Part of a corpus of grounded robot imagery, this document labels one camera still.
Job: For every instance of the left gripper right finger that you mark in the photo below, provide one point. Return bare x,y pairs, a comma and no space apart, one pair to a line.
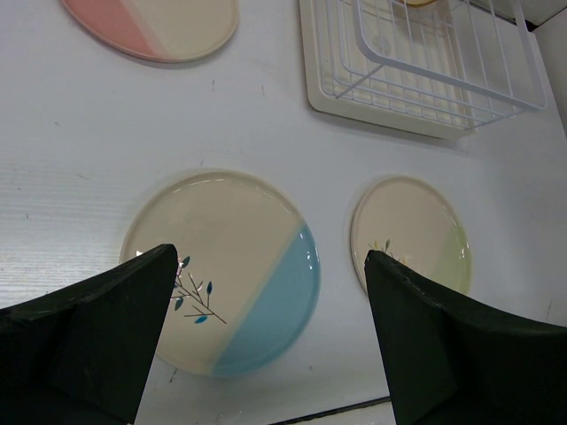
449,359

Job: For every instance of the green and cream plate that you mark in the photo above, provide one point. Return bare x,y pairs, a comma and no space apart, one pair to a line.
412,222

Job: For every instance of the blue and cream plate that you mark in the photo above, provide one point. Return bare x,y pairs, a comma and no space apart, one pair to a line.
248,276

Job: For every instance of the white drip tray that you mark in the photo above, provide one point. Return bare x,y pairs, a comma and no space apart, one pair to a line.
336,102

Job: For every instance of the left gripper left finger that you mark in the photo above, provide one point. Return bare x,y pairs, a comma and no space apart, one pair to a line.
82,354

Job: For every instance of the pink and cream plate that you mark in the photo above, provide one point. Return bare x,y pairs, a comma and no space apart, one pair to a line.
172,31

